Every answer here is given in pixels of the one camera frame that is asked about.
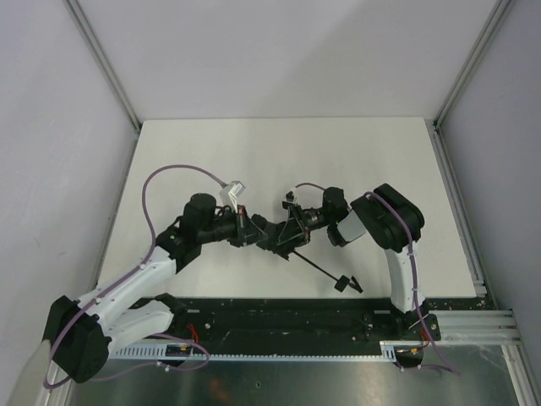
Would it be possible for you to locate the black folding umbrella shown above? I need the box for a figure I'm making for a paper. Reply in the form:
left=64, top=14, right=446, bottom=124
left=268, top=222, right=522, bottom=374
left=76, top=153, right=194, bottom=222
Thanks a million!
left=251, top=206, right=363, bottom=294

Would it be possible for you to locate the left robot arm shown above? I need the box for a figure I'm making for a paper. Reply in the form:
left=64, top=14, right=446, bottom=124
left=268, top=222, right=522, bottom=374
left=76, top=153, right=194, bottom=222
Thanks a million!
left=43, top=194, right=270, bottom=383

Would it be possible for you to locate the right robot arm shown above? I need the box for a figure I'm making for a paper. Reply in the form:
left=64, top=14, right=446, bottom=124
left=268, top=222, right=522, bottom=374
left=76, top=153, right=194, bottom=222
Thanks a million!
left=258, top=184, right=425, bottom=321

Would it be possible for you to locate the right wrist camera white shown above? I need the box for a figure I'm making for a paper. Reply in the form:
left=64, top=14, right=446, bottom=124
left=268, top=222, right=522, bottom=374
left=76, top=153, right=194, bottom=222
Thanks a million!
left=282, top=187, right=298, bottom=209

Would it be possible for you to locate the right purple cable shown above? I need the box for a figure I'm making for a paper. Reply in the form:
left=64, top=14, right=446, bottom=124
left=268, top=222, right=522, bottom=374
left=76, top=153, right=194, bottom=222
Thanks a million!
left=293, top=182, right=462, bottom=376

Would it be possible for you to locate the purple cable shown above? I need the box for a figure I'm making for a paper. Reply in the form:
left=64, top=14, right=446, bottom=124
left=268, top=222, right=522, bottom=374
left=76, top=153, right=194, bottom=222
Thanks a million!
left=293, top=182, right=462, bottom=376
left=41, top=164, right=225, bottom=389

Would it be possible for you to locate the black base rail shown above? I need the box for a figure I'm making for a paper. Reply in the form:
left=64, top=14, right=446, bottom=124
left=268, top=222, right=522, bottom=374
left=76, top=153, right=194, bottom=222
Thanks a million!
left=156, top=294, right=441, bottom=354

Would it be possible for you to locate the grey slotted cable duct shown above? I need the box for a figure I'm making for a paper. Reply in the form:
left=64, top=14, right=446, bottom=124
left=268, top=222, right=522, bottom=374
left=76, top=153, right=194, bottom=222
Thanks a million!
left=109, top=340, right=421, bottom=363

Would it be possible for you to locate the right aluminium frame post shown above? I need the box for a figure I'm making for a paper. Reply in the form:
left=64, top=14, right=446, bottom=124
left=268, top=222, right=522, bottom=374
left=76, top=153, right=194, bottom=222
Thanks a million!
left=433, top=0, right=515, bottom=132

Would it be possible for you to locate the aluminium frame post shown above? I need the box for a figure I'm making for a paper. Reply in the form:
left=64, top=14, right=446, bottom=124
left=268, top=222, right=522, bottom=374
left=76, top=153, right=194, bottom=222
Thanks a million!
left=433, top=0, right=515, bottom=132
left=63, top=0, right=142, bottom=134

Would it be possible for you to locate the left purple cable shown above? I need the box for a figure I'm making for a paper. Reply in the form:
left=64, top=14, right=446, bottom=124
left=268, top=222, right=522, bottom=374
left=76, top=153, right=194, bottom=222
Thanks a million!
left=41, top=164, right=225, bottom=389

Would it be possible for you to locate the left aluminium frame post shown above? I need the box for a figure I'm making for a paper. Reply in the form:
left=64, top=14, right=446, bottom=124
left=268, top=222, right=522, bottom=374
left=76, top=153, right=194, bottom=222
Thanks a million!
left=63, top=0, right=142, bottom=134

